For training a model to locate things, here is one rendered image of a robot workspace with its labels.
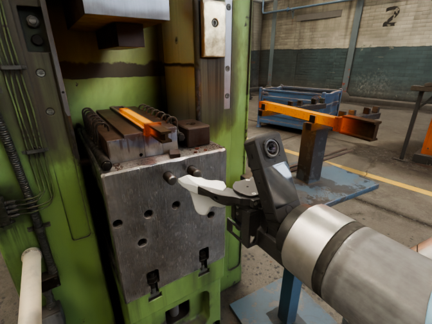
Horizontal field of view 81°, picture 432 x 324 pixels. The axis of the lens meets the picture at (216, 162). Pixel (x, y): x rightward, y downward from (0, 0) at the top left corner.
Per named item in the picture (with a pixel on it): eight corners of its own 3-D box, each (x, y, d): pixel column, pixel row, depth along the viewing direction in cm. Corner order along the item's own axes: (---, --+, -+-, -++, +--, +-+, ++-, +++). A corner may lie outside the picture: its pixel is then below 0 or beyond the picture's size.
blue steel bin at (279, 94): (336, 130, 451) (344, 88, 423) (318, 139, 397) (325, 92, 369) (277, 119, 527) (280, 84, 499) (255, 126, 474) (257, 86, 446)
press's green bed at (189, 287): (222, 336, 116) (224, 256, 98) (143, 391, 97) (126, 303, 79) (173, 261, 159) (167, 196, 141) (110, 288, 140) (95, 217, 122)
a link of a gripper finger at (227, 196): (193, 199, 37) (252, 211, 34) (193, 189, 36) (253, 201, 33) (206, 185, 41) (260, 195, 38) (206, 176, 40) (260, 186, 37)
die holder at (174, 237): (225, 256, 98) (227, 147, 81) (125, 305, 79) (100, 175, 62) (168, 195, 141) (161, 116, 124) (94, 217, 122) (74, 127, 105)
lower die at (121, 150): (178, 150, 78) (176, 123, 75) (110, 164, 68) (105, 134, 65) (137, 123, 111) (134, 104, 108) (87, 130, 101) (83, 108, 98)
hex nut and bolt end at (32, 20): (45, 45, 64) (38, 14, 61) (31, 45, 63) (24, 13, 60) (45, 46, 66) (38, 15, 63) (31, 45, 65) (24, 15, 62)
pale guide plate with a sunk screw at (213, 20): (225, 56, 91) (226, 1, 84) (204, 56, 86) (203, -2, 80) (222, 56, 92) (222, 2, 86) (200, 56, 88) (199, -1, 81)
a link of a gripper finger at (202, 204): (171, 213, 41) (225, 225, 38) (168, 180, 39) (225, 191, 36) (180, 203, 44) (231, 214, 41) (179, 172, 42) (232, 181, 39)
